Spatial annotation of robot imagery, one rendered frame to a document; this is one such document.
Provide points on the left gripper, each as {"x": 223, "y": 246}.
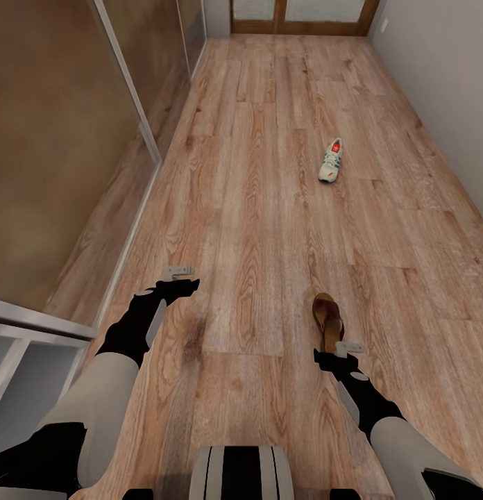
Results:
{"x": 180, "y": 288}

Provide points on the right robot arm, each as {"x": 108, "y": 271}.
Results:
{"x": 415, "y": 469}

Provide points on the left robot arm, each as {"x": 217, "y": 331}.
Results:
{"x": 72, "y": 447}

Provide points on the door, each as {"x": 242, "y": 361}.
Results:
{"x": 316, "y": 17}

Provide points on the sandal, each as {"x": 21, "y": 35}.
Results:
{"x": 326, "y": 313}

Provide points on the gym shoe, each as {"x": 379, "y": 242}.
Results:
{"x": 330, "y": 167}

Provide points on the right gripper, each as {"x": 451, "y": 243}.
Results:
{"x": 329, "y": 362}

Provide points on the robot trunk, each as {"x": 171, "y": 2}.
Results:
{"x": 241, "y": 473}

